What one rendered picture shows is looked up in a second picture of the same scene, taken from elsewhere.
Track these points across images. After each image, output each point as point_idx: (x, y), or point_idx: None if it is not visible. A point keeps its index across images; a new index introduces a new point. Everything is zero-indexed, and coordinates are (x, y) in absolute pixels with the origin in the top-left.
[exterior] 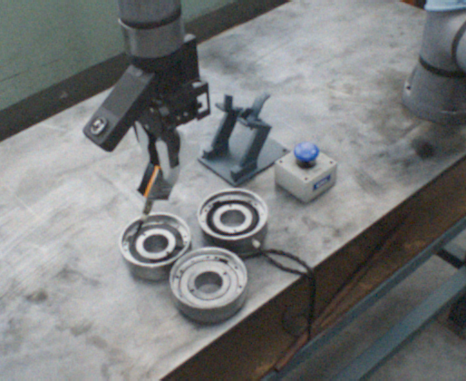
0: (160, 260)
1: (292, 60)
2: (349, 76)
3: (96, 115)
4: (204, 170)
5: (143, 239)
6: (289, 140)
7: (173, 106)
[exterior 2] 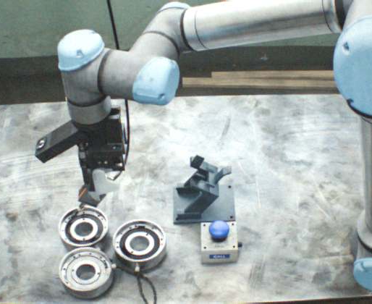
0: (75, 241)
1: (320, 147)
2: (343, 186)
3: (45, 137)
4: (169, 198)
5: (80, 221)
6: (246, 211)
7: (90, 155)
